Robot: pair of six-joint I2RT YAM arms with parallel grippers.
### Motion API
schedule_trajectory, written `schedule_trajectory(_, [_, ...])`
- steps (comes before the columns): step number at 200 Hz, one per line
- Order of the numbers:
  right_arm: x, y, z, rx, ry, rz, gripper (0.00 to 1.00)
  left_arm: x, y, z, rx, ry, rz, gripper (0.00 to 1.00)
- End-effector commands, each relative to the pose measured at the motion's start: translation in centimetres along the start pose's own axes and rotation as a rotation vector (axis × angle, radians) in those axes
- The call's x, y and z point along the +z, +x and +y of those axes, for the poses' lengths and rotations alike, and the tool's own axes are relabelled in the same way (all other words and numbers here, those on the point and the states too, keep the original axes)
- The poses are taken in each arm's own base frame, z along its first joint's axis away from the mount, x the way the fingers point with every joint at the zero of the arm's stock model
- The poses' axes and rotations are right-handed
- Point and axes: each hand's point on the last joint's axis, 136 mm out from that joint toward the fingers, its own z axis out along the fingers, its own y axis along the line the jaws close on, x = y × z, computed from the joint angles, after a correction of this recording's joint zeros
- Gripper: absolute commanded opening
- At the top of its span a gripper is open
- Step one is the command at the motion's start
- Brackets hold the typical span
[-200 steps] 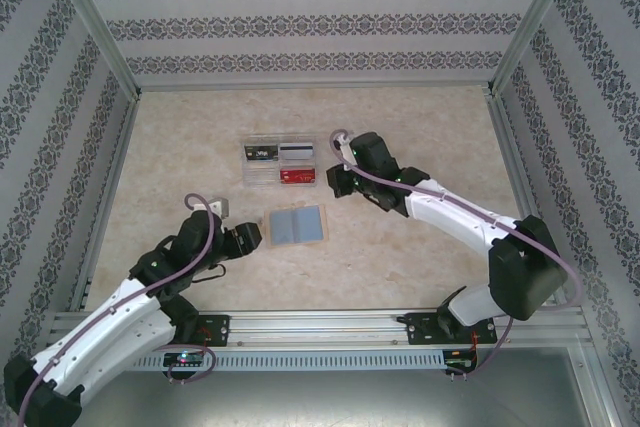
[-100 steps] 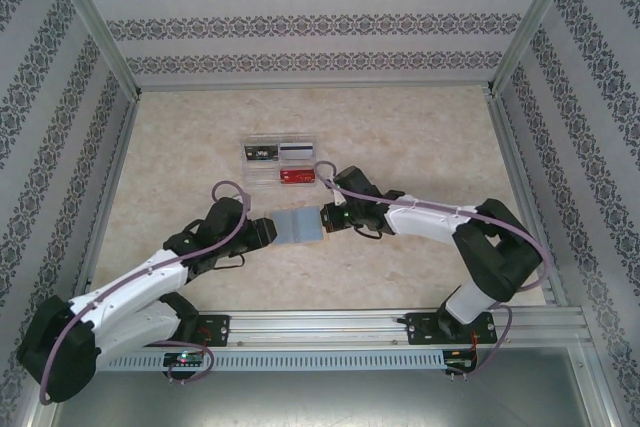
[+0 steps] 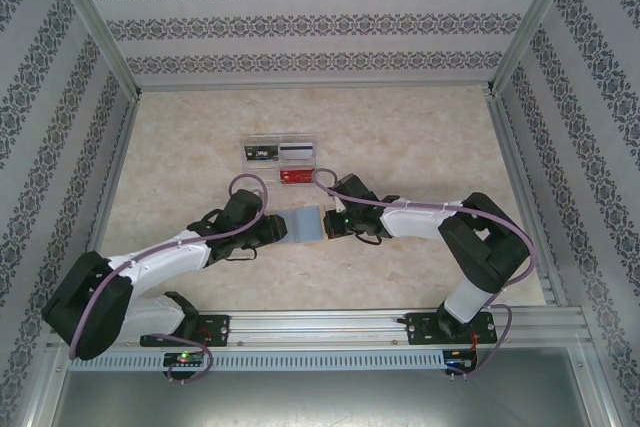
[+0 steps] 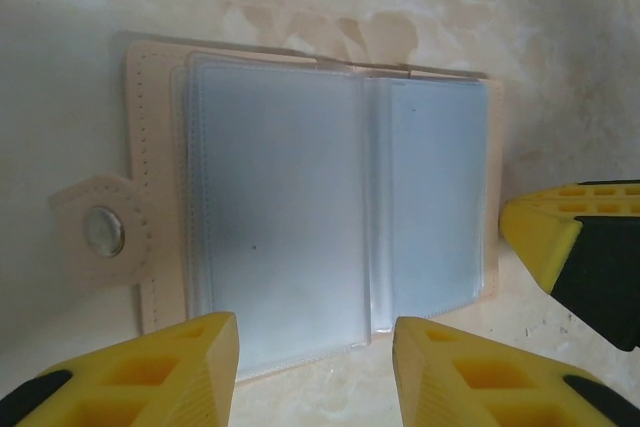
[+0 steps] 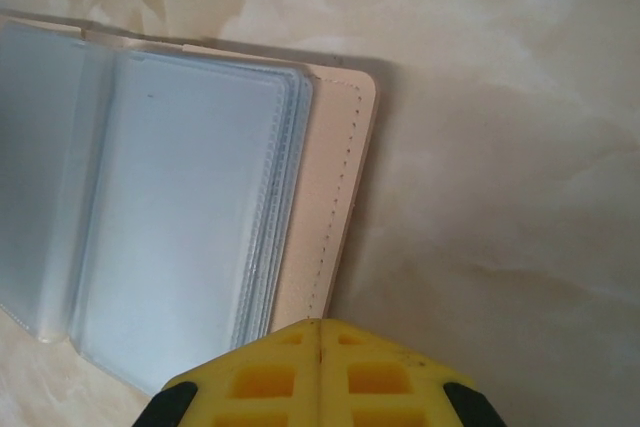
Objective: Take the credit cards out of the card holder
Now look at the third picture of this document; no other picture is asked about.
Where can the clear acrylic card organizer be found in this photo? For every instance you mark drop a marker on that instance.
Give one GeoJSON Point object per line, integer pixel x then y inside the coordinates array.
{"type": "Point", "coordinates": [260, 172]}

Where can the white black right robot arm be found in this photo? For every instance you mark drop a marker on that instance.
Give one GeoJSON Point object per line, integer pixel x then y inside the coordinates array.
{"type": "Point", "coordinates": [415, 219]}

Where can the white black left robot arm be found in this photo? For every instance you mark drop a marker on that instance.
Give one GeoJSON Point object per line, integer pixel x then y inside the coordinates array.
{"type": "Point", "coordinates": [165, 257]}

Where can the black card stack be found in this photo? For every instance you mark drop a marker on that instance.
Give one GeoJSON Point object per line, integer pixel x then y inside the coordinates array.
{"type": "Point", "coordinates": [260, 152]}

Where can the red VIP card stack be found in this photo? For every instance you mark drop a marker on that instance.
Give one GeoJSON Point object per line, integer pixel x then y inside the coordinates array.
{"type": "Point", "coordinates": [296, 176]}

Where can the grey metal shelf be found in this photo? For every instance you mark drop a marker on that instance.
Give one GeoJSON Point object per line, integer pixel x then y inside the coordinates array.
{"type": "Point", "coordinates": [320, 402]}

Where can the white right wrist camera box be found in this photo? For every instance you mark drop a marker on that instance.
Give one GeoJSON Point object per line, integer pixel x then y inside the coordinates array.
{"type": "Point", "coordinates": [340, 204]}

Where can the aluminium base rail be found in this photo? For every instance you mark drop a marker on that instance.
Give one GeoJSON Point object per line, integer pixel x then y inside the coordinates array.
{"type": "Point", "coordinates": [320, 327]}

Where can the aluminium side rail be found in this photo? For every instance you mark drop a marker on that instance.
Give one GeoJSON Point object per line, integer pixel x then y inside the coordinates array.
{"type": "Point", "coordinates": [515, 172]}

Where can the aluminium frame post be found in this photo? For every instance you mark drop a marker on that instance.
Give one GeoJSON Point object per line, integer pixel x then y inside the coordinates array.
{"type": "Point", "coordinates": [531, 22]}
{"type": "Point", "coordinates": [95, 22]}

